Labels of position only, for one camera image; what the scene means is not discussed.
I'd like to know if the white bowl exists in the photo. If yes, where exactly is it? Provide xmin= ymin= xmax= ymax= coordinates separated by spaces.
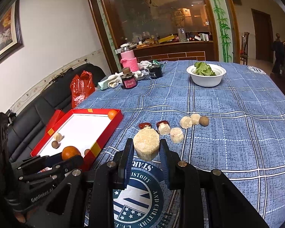
xmin=186 ymin=64 xmax=226 ymax=87

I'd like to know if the yellow flat box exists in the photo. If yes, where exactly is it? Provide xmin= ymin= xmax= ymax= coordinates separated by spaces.
xmin=158 ymin=35 xmax=176 ymax=44

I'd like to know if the clear plastic pitcher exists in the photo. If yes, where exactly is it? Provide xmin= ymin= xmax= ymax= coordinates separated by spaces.
xmin=177 ymin=28 xmax=187 ymax=42

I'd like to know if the black cup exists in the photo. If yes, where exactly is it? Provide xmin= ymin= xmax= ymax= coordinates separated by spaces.
xmin=148 ymin=64 xmax=163 ymax=79

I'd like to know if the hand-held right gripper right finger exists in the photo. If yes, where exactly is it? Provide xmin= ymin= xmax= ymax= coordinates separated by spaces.
xmin=159 ymin=139 xmax=270 ymax=228

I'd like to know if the red plastic bag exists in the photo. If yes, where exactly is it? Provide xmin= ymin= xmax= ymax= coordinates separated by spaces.
xmin=70 ymin=70 xmax=96 ymax=109

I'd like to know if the brown wooden door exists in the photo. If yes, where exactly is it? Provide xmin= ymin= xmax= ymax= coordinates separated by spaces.
xmin=251 ymin=8 xmax=275 ymax=61

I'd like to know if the framed wall picture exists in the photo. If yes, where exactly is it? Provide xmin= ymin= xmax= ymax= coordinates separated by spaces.
xmin=0 ymin=0 xmax=23 ymax=73

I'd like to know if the black leather sofa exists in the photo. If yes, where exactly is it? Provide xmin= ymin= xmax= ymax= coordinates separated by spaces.
xmin=6 ymin=63 xmax=107 ymax=163

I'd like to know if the dark jar red label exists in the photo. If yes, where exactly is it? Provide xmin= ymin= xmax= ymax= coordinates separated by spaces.
xmin=120 ymin=68 xmax=137 ymax=90

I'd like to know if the green lettuce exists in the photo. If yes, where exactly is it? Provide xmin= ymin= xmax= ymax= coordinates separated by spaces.
xmin=194 ymin=61 xmax=216 ymax=76

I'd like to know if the red cardboard lid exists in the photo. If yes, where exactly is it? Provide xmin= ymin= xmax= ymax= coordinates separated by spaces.
xmin=45 ymin=110 xmax=66 ymax=136

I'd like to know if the wooden chair back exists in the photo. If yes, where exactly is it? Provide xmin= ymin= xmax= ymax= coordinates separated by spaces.
xmin=134 ymin=51 xmax=206 ymax=61

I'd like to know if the glass jar pink knit sleeve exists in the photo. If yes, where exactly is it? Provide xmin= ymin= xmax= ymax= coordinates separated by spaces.
xmin=119 ymin=43 xmax=138 ymax=73

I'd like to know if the red cardboard box white inside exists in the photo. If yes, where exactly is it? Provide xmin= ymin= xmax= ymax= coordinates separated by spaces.
xmin=30 ymin=108 xmax=123 ymax=171

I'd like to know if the pale green cloth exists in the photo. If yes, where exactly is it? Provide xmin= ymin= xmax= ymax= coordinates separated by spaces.
xmin=97 ymin=77 xmax=111 ymax=91

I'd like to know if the white cloth bundle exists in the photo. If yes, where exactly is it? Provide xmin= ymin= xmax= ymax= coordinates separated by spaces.
xmin=104 ymin=60 xmax=168 ymax=89

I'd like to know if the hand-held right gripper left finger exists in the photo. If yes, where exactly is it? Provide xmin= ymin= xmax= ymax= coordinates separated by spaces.
xmin=26 ymin=138 xmax=135 ymax=228

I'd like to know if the large beige rice cake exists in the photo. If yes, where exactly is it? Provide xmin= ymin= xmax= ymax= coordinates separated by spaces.
xmin=132 ymin=127 xmax=161 ymax=161

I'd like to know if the wooden framed glass partition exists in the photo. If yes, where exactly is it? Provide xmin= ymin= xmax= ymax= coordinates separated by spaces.
xmin=84 ymin=0 xmax=220 ymax=74

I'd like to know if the dark wooden chair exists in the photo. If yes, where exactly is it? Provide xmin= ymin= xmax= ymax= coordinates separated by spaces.
xmin=240 ymin=32 xmax=250 ymax=64

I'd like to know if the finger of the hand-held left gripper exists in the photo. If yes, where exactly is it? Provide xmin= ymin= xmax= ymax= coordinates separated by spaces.
xmin=18 ymin=156 xmax=84 ymax=183
xmin=12 ymin=155 xmax=63 ymax=171

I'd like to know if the blue plaid tablecloth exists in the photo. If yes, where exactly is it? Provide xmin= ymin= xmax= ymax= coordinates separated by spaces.
xmin=75 ymin=60 xmax=285 ymax=228

